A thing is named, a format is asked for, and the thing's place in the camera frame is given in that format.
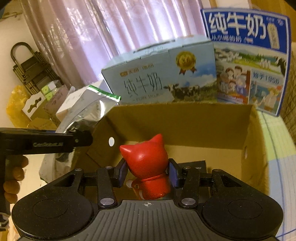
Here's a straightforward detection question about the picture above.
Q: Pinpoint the brown paper bag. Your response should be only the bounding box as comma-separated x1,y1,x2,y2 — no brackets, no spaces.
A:
22,92,57,131

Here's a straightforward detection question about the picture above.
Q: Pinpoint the light blue milk carton box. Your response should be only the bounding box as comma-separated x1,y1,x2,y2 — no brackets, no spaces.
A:
102,35,217,104

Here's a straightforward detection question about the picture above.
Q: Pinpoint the person left hand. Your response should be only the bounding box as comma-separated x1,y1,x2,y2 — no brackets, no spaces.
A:
3,155,29,203

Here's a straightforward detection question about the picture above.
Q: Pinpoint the red cat figurine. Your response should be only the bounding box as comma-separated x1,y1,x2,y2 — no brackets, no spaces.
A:
119,134,171,200

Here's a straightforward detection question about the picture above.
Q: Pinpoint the black folding cart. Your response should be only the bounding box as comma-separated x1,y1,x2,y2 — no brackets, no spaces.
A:
10,42,63,95

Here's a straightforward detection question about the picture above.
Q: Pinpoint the yellow plastic bag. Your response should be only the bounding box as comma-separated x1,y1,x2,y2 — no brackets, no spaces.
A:
6,85,31,128

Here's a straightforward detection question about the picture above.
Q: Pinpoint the quilted beige chair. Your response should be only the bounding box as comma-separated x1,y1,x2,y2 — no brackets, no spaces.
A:
280,42,296,142

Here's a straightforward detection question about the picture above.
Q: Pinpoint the green tissue stack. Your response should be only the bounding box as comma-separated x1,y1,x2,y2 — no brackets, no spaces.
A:
41,80,62,101

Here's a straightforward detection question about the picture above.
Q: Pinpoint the silver foil pouch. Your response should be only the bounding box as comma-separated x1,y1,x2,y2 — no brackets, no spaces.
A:
56,85,121,133

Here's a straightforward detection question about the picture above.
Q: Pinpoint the pink curtain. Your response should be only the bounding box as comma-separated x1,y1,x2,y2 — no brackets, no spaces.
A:
21,1,205,88

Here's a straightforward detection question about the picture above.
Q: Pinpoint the black rectangular product box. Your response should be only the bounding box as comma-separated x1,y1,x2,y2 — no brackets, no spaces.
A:
179,160,207,173

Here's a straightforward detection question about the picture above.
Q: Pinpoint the white beige appliance box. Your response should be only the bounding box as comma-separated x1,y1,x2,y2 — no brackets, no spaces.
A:
56,80,110,122

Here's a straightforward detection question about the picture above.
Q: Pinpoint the dark blue milk carton box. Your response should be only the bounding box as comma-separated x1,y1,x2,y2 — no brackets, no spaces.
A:
201,8,291,116

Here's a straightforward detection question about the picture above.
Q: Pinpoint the brown cardboard box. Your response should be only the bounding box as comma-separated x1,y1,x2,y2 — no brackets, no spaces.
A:
72,102,269,194

